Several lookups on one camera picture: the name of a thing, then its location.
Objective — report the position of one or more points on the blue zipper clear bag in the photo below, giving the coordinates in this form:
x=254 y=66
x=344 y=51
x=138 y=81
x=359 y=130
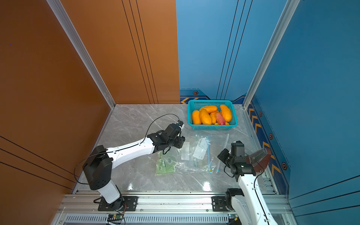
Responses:
x=210 y=164

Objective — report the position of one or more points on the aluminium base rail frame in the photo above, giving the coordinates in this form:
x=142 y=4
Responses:
x=88 y=208

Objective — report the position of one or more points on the green circuit board left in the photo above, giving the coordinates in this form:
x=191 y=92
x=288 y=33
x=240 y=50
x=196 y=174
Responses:
x=114 y=219

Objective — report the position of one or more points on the brown wedge stand clear plate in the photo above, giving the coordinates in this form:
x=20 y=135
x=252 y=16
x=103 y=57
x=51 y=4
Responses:
x=259 y=159

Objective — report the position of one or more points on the aluminium corner post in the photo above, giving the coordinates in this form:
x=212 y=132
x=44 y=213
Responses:
x=71 y=32
x=281 y=27

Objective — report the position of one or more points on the clear zip-top bag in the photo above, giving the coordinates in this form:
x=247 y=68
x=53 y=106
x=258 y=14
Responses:
x=198 y=155

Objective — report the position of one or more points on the clear labelled zip bag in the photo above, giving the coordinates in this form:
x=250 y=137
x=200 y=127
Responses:
x=200 y=149

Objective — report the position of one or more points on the teal plastic basket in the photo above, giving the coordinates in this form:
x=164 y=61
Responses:
x=198 y=104

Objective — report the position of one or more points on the aluminium corner post right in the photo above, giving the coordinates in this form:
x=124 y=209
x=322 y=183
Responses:
x=281 y=27

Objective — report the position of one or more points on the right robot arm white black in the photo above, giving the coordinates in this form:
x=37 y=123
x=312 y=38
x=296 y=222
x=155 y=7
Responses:
x=247 y=201

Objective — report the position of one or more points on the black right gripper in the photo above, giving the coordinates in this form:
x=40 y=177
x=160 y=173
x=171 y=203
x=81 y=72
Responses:
x=222 y=153

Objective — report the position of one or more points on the aluminium corner post left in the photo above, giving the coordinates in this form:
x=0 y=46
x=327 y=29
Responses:
x=71 y=32

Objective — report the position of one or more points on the red pink mango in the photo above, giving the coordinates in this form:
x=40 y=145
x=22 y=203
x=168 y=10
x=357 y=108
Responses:
x=220 y=119

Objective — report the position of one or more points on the orange mango top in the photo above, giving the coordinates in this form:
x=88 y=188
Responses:
x=209 y=109

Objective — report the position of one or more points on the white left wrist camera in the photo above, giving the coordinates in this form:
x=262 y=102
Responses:
x=180 y=124

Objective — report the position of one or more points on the green printed zip bag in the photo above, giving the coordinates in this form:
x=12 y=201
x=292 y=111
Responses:
x=166 y=164

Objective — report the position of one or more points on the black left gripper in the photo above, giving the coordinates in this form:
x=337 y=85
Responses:
x=181 y=141

